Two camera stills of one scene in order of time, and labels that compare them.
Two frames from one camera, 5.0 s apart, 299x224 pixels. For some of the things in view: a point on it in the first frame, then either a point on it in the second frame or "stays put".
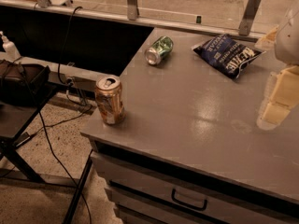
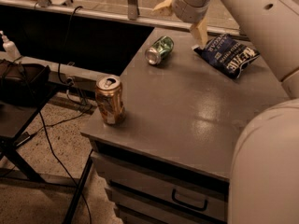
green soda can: (160, 49) stays put
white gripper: (288, 42) -> (181, 7)
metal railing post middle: (132, 2) stays put
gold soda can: (110, 99) stays put
